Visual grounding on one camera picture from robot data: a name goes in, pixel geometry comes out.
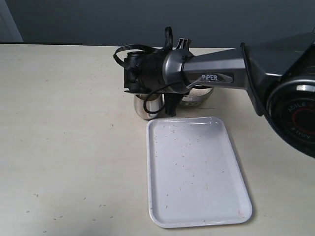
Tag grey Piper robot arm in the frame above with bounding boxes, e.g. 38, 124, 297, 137
137, 32, 315, 157

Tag steel bowl with rice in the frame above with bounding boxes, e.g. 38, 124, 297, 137
180, 87, 214, 107

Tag black camera cable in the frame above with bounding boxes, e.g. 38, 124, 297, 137
113, 26, 197, 114

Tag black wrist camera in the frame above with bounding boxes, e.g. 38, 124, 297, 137
124, 51, 144, 94

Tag steel cup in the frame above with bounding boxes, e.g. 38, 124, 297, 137
133, 94, 164, 120

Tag white plastic tray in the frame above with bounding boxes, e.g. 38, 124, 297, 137
146, 117, 252, 228

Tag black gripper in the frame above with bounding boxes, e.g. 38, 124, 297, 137
147, 38, 191, 117

